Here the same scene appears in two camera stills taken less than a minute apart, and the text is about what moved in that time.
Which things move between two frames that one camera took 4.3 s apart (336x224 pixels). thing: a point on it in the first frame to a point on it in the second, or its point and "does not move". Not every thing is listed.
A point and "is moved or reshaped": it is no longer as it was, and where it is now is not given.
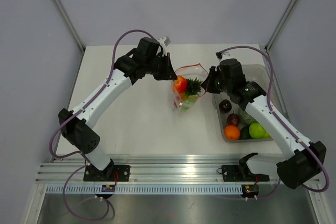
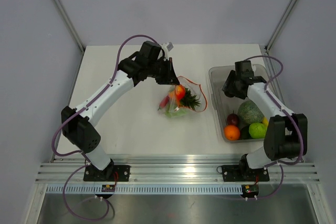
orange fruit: (231, 132) does not move
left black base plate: (92, 173) does not move
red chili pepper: (178, 98) to (164, 102)
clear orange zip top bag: (187, 89) is moved or reshaped
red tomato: (180, 84) to (180, 91)
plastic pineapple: (193, 88) to (189, 100)
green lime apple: (256, 130) does not move
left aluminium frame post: (63, 11) does not move
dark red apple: (233, 119) does not move
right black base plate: (240, 173) does not move
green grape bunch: (188, 102) to (179, 113)
